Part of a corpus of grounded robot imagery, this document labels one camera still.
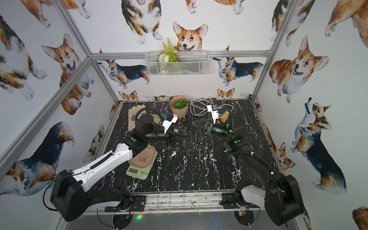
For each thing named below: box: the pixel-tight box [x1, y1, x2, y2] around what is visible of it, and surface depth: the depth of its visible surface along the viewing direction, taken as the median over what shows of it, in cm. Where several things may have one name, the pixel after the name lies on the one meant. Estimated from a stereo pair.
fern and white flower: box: [158, 37, 179, 76], surface depth 85 cm
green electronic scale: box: [125, 150, 158, 180], surface depth 84 cm
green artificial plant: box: [172, 98, 189, 110], surface depth 103 cm
